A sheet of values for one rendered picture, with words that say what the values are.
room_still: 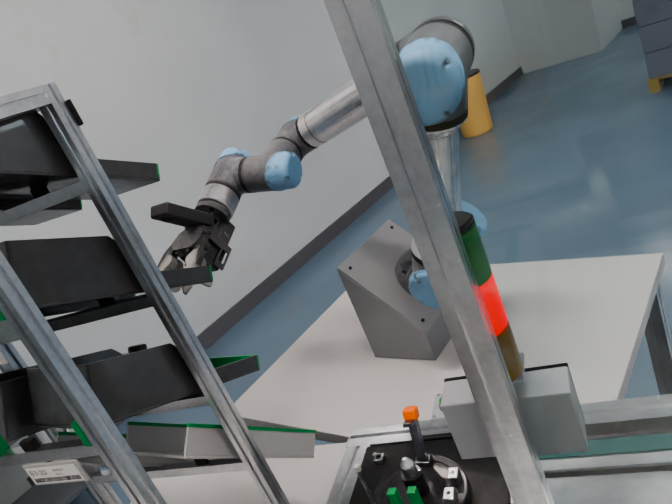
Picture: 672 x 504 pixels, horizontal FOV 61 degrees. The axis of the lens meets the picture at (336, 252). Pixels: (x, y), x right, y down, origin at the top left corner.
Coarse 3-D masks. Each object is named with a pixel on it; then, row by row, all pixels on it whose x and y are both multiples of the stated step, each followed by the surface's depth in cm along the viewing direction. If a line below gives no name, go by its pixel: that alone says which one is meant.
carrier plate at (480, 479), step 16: (368, 448) 95; (384, 448) 93; (400, 448) 92; (432, 448) 89; (448, 448) 88; (368, 464) 91; (384, 464) 90; (464, 464) 83; (480, 464) 82; (496, 464) 81; (368, 480) 88; (480, 480) 80; (496, 480) 79; (352, 496) 86; (480, 496) 77; (496, 496) 76
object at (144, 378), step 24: (96, 360) 79; (120, 360) 68; (144, 360) 70; (168, 360) 73; (216, 360) 92; (240, 360) 84; (48, 384) 69; (96, 384) 65; (120, 384) 67; (144, 384) 70; (168, 384) 73; (192, 384) 76; (48, 408) 69; (120, 408) 67; (144, 408) 69
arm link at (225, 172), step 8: (224, 152) 119; (232, 152) 118; (240, 152) 118; (224, 160) 117; (232, 160) 116; (240, 160) 115; (216, 168) 116; (224, 168) 115; (232, 168) 114; (216, 176) 114; (224, 176) 114; (232, 176) 114; (224, 184) 113; (232, 184) 114; (240, 184) 114; (240, 192) 116
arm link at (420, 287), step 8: (416, 248) 111; (416, 256) 110; (416, 264) 112; (416, 272) 111; (424, 272) 110; (416, 280) 111; (424, 280) 110; (416, 288) 113; (424, 288) 112; (416, 296) 115; (424, 296) 114; (432, 296) 113; (424, 304) 116; (432, 304) 115
